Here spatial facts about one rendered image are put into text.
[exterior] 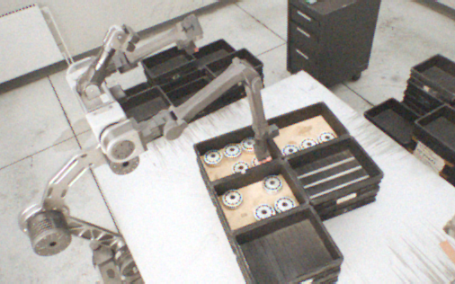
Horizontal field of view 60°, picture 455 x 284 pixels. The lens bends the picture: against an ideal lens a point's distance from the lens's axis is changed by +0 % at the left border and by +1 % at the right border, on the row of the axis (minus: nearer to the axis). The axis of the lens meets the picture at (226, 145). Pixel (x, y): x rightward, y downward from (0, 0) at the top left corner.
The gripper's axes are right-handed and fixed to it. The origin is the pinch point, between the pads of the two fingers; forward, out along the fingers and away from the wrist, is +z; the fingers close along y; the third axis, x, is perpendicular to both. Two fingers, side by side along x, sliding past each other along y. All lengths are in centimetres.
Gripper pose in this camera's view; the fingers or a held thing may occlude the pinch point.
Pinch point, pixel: (261, 161)
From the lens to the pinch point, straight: 211.7
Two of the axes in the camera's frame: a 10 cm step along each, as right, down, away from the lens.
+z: 0.9, 6.8, 7.3
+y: -2.6, -6.9, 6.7
